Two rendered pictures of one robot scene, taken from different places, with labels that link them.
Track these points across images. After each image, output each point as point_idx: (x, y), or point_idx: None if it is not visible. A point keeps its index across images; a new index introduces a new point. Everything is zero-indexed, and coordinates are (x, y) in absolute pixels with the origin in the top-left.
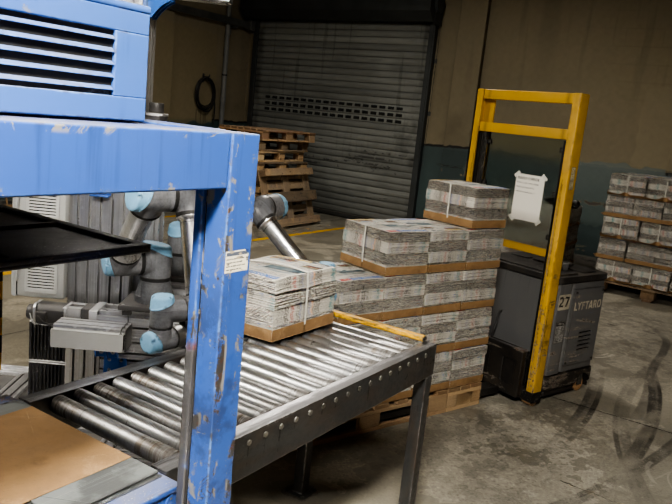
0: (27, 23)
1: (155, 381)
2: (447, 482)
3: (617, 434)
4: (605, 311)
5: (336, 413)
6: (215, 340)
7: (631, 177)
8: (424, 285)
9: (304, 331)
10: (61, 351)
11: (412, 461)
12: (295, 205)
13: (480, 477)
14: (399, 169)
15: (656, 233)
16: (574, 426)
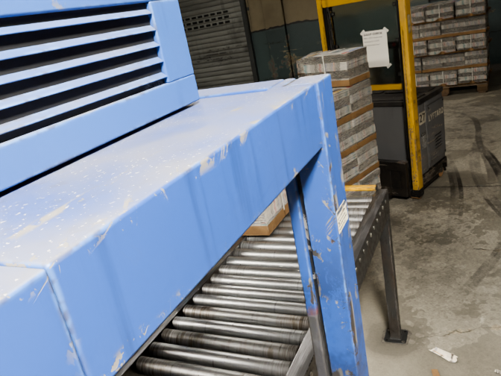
0: (65, 25)
1: (207, 309)
2: (399, 279)
3: (487, 199)
4: None
5: (358, 279)
6: (344, 301)
7: (411, 10)
8: None
9: (285, 215)
10: None
11: (391, 281)
12: None
13: (420, 266)
14: (239, 56)
15: (440, 45)
16: (456, 204)
